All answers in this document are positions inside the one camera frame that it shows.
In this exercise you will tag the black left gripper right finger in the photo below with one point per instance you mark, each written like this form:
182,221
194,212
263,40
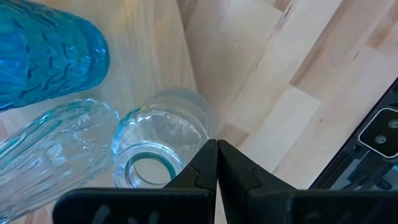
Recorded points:
264,205

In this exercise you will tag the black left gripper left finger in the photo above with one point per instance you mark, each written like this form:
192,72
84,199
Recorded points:
186,205

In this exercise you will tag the large clear fluted glass jar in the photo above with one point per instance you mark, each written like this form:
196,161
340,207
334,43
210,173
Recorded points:
161,130

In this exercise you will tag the clear conical glass bottle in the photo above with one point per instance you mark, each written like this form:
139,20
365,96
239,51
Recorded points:
46,155

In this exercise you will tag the teal lattice-pattern glass vase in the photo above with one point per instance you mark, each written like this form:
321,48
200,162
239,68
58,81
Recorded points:
46,53

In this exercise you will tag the black aluminium table frame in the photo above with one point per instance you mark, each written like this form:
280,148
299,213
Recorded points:
351,168

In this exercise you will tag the small black depth camera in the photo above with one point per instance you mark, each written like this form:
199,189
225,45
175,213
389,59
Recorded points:
381,130

